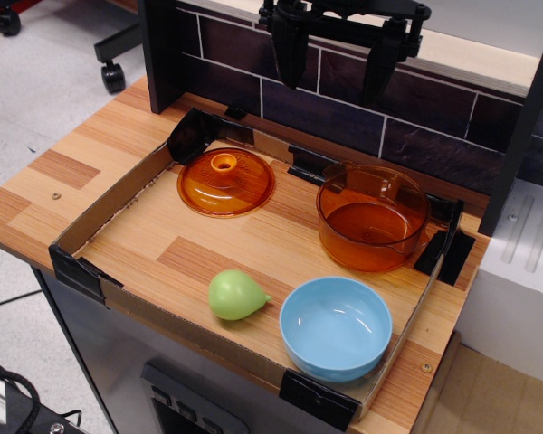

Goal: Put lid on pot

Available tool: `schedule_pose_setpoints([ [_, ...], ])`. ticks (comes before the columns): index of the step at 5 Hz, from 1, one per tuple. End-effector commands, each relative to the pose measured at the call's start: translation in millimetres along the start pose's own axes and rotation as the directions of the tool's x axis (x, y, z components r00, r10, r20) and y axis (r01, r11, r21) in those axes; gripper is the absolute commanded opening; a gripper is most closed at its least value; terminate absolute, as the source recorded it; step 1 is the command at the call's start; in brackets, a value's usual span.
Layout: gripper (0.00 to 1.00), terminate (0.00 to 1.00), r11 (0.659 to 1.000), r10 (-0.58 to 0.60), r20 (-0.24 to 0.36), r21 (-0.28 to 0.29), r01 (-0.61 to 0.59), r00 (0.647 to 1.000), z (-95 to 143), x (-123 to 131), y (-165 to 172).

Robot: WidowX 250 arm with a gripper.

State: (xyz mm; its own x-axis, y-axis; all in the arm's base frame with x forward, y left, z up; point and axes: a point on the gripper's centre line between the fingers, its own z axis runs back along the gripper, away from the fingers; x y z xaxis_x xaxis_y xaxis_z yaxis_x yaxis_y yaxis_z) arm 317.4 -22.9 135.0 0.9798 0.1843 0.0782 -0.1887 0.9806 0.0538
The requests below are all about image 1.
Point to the black vertical post right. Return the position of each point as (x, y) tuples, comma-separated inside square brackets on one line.
[(518, 147)]

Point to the black office chair base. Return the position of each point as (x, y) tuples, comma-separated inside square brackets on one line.
[(109, 49)]

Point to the cardboard fence with black tape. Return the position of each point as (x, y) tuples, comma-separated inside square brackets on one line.
[(131, 282)]

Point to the green plastic pear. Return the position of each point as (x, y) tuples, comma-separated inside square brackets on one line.
[(234, 295)]

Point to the black vertical post left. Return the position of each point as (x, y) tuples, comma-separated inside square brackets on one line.
[(159, 26)]

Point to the toy oven front panel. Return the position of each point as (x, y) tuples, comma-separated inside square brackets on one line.
[(179, 409)]

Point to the white plastic sink unit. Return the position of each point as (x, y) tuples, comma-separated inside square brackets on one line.
[(502, 317)]

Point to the light blue bowl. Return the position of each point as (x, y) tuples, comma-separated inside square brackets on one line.
[(335, 329)]

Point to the black vertical post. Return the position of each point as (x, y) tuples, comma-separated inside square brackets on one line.
[(159, 26), (518, 147)]

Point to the orange transparent pot lid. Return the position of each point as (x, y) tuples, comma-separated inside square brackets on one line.
[(226, 182)]

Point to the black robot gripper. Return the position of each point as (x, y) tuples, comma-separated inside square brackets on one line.
[(390, 29)]

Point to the orange transparent pot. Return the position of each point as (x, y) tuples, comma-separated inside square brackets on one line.
[(371, 218)]

